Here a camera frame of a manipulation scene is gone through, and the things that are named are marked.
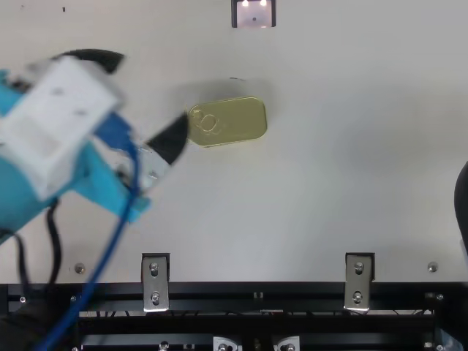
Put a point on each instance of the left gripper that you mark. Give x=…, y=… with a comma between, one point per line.
x=98, y=175

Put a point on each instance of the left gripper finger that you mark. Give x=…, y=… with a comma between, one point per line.
x=98, y=56

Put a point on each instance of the gold rectangular tin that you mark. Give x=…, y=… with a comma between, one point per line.
x=234, y=120

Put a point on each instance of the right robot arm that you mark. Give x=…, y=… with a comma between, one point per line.
x=462, y=204

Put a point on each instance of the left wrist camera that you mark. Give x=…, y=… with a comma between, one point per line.
x=55, y=120

